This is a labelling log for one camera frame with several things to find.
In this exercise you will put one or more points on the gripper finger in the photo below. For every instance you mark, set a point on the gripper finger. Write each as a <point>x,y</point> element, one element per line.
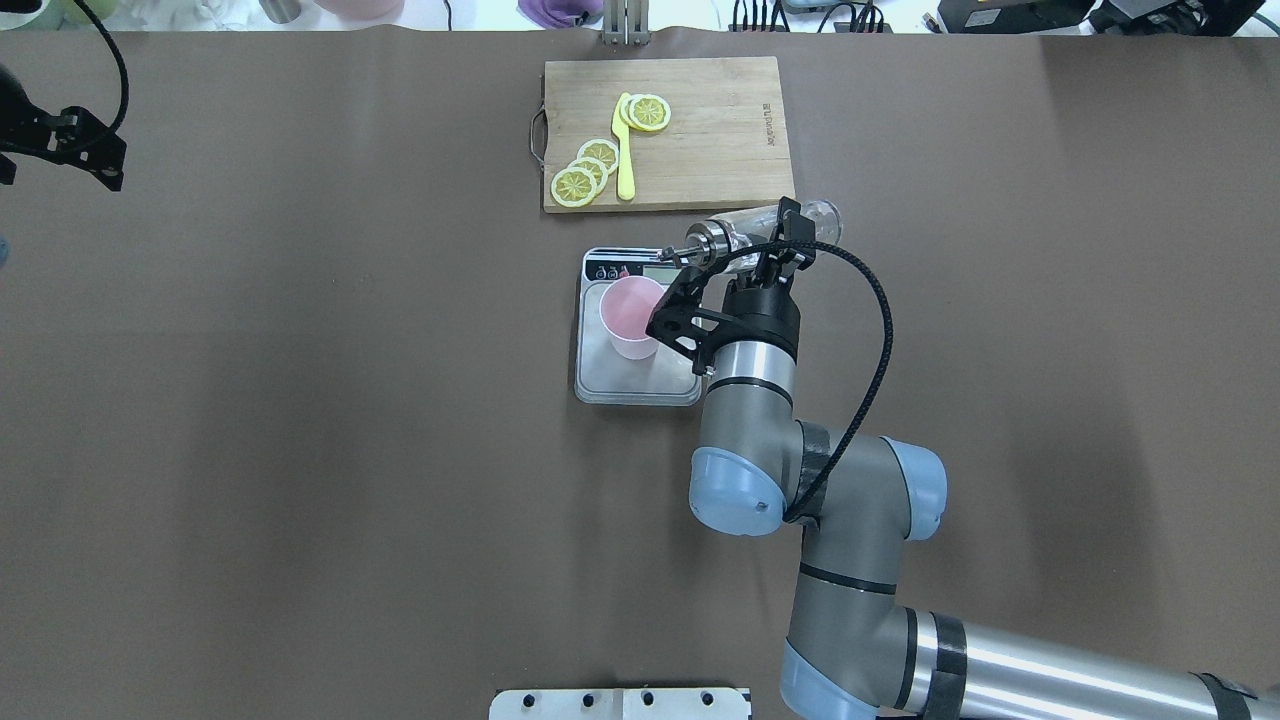
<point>797,234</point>
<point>772,268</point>

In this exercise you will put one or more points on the yellow plastic knife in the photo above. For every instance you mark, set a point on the yellow plastic knife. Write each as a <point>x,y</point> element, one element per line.
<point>620,128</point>

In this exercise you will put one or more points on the lemon slice pair top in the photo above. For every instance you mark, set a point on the lemon slice pair top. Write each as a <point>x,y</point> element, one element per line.
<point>646,112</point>

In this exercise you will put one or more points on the lemon slice back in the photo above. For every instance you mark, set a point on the lemon slice back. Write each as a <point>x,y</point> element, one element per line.
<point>603,150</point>

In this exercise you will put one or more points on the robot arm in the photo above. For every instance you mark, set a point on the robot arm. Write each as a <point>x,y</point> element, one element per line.
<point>852,650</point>

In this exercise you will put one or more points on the bamboo cutting board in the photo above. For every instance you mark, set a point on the bamboo cutting board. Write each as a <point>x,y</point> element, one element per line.
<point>726,146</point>

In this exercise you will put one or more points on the purple cloth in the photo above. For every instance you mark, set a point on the purple cloth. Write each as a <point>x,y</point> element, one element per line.
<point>559,14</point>

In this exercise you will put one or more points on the clear glass sauce bottle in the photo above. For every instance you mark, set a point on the clear glass sauce bottle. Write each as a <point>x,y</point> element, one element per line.
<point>714,238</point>

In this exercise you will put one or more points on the lemon slice front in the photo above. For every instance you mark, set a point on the lemon slice front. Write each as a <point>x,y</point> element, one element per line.
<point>573,187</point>

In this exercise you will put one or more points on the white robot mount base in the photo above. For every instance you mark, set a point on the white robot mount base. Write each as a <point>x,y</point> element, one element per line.
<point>623,703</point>

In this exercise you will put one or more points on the pink plastic cup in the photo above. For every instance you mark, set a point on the pink plastic cup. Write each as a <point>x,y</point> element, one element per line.
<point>625,310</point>

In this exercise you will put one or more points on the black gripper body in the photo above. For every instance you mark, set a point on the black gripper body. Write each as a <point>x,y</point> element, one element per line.
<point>764,312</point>

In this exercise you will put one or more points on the lemon slice middle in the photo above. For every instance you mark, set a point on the lemon slice middle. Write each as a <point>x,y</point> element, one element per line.
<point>597,170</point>

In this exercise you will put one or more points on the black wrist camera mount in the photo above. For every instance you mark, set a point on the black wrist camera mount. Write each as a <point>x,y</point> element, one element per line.
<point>679,321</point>

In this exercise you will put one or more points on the silver digital kitchen scale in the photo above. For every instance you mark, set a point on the silver digital kitchen scale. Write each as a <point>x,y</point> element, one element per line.
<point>616,363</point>

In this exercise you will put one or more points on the aluminium frame post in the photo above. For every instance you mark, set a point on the aluminium frame post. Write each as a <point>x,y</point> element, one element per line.
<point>626,23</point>

